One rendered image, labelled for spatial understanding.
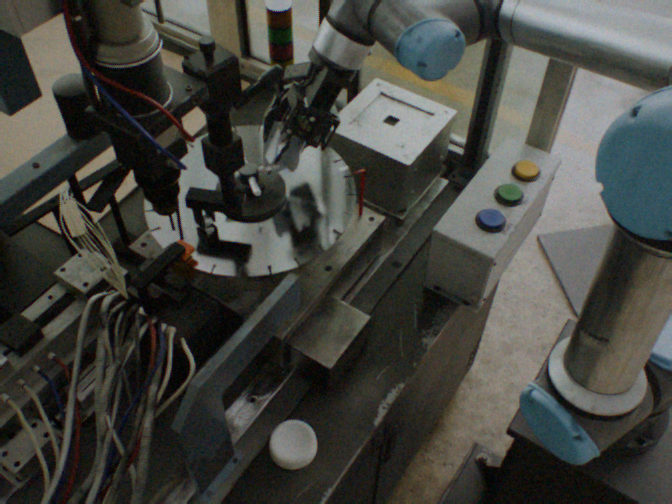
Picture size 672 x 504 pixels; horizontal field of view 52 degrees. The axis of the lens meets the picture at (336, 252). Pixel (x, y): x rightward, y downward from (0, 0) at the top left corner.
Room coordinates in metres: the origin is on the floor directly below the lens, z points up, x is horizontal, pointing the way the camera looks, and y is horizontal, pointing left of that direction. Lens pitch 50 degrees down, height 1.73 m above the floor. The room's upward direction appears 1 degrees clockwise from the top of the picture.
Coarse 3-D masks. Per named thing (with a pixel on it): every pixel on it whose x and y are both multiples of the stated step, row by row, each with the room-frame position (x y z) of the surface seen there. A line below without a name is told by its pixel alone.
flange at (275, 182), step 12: (264, 180) 0.77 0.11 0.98; (276, 180) 0.79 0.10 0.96; (240, 192) 0.75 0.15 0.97; (252, 192) 0.74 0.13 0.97; (264, 192) 0.76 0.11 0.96; (276, 192) 0.76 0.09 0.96; (252, 204) 0.73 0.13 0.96; (264, 204) 0.73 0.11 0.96; (276, 204) 0.74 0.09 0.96; (240, 216) 0.71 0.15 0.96; (252, 216) 0.71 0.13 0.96; (264, 216) 0.72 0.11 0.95
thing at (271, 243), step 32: (256, 128) 0.92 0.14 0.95; (192, 160) 0.84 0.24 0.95; (256, 160) 0.84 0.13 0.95; (320, 160) 0.85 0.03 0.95; (288, 192) 0.77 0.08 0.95; (320, 192) 0.77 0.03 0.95; (352, 192) 0.77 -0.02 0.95; (160, 224) 0.70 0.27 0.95; (192, 224) 0.70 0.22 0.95; (224, 224) 0.70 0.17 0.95; (256, 224) 0.70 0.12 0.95; (288, 224) 0.70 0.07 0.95; (320, 224) 0.70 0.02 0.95; (192, 256) 0.64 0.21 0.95; (224, 256) 0.64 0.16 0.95; (256, 256) 0.64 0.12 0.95; (288, 256) 0.64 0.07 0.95
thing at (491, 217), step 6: (486, 210) 0.78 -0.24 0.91; (492, 210) 0.78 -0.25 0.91; (480, 216) 0.77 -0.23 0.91; (486, 216) 0.77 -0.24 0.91; (492, 216) 0.77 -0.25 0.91; (498, 216) 0.77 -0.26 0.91; (480, 222) 0.76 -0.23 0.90; (486, 222) 0.75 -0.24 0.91; (492, 222) 0.75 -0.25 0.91; (498, 222) 0.75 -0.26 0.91; (492, 228) 0.75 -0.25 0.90
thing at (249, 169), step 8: (248, 168) 0.77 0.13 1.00; (256, 168) 0.77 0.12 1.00; (264, 168) 0.77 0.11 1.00; (272, 168) 0.78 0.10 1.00; (240, 176) 0.76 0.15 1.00; (248, 176) 0.75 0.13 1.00; (256, 176) 0.76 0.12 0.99; (248, 184) 0.75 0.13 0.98; (256, 184) 0.74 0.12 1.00; (256, 192) 0.72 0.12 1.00
